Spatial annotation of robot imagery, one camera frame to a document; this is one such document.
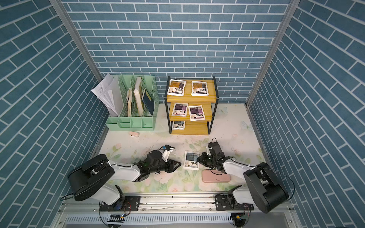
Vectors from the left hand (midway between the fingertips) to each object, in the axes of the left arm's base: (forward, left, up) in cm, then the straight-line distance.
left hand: (181, 166), depth 83 cm
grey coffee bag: (+32, +3, -2) cm, 32 cm away
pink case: (-7, -18, +6) cm, 20 cm away
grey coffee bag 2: (+4, -5, -3) cm, 7 cm away
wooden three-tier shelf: (+37, -5, +15) cm, 40 cm away
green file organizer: (+33, +35, -1) cm, 48 cm away
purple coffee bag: (+29, -9, +15) cm, 34 cm away
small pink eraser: (+23, +35, -2) cm, 42 cm away
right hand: (+5, -10, -3) cm, 12 cm away
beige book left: (+38, +37, +16) cm, 55 cm away
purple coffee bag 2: (+32, +2, +14) cm, 35 cm away
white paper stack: (+39, +47, +24) cm, 66 cm away
